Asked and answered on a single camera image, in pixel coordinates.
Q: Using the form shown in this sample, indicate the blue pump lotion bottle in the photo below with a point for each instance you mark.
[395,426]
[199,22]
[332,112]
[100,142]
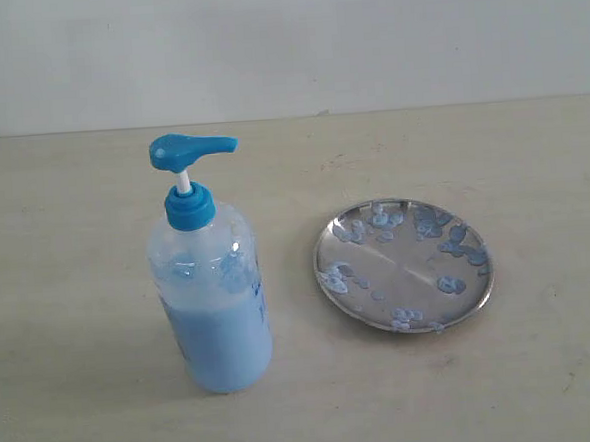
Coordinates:
[204,262]

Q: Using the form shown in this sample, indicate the round stainless steel plate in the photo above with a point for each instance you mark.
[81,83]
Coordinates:
[403,266]

